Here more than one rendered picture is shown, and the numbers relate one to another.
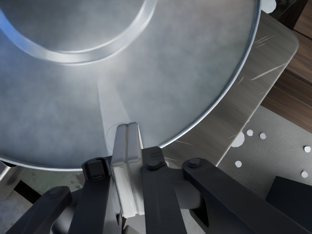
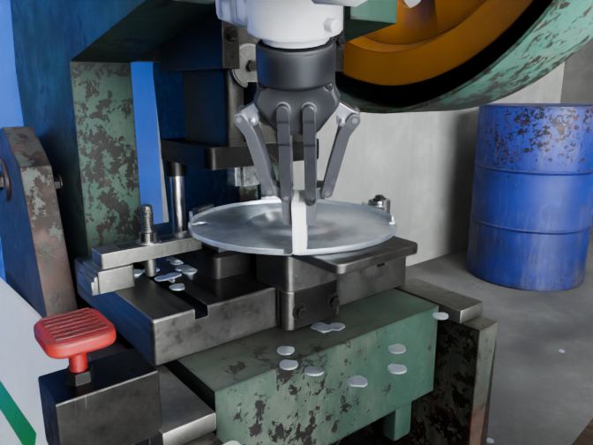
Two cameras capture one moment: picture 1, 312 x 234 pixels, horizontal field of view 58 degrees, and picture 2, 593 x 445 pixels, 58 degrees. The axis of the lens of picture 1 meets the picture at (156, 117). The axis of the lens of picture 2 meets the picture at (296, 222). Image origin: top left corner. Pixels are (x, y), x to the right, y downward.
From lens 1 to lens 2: 0.60 m
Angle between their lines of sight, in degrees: 72
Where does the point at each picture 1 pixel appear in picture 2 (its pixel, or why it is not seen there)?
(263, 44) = (394, 242)
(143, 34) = (323, 233)
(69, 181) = (221, 367)
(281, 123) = not seen: outside the picture
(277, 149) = not seen: outside the picture
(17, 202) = (163, 373)
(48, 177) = (202, 362)
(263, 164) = not seen: outside the picture
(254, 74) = (386, 246)
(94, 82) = (288, 239)
